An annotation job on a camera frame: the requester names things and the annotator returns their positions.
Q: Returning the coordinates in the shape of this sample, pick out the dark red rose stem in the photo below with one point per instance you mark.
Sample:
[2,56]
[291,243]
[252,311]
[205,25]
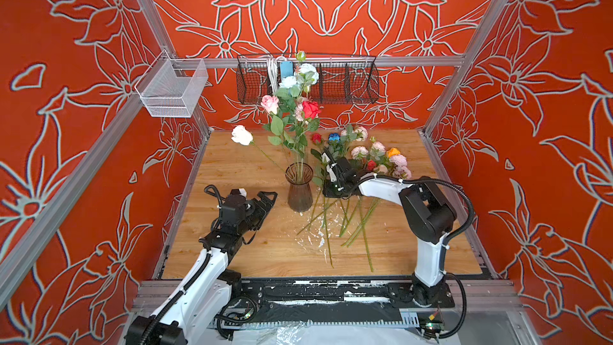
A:
[371,165]

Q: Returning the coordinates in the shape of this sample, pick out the white rose stem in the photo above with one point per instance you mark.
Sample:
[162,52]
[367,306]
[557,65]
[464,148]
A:
[242,136]

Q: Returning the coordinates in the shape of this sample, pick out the dark ribbed glass vase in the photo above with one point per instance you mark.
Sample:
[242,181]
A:
[299,176]

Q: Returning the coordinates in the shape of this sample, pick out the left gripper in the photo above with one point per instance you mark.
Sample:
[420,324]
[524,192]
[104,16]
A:
[267,204]

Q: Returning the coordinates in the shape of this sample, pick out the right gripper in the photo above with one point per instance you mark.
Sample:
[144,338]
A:
[326,190]

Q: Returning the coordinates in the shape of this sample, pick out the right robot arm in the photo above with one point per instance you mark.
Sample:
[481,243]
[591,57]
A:
[427,210]

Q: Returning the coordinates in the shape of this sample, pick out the small circuit board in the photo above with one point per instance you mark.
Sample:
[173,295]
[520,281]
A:
[431,326]

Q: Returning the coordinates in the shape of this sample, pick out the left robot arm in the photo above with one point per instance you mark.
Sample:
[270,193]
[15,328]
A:
[209,286]

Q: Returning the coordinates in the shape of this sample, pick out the clear acrylic wall bin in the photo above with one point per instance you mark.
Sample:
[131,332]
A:
[172,87]

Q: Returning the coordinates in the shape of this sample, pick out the light blue power strip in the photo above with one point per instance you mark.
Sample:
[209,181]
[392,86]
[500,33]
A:
[286,69]

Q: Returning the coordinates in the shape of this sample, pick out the black wire wall basket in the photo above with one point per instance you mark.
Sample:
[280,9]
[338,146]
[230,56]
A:
[344,79]

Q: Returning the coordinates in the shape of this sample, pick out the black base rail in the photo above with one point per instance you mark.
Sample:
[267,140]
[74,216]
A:
[337,301]

